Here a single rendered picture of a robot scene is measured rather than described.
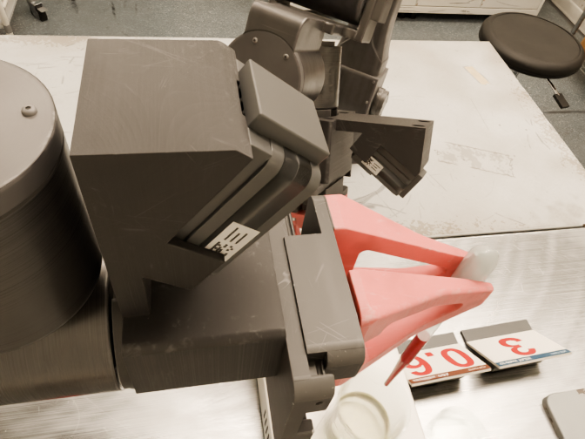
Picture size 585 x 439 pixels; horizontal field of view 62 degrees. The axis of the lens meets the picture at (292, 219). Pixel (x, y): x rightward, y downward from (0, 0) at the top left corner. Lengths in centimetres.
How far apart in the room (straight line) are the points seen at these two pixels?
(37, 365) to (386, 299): 12
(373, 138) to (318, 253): 21
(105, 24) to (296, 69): 251
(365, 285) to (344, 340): 2
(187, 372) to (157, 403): 35
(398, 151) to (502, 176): 45
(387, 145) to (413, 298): 21
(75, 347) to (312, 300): 8
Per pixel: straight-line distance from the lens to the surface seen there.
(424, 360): 56
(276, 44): 32
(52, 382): 19
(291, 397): 16
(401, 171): 39
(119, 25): 279
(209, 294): 16
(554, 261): 74
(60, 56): 93
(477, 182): 78
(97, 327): 18
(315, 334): 16
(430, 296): 19
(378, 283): 18
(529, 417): 61
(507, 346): 61
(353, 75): 63
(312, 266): 17
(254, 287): 16
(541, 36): 188
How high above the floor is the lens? 140
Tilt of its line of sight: 51 degrees down
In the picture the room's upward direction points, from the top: 11 degrees clockwise
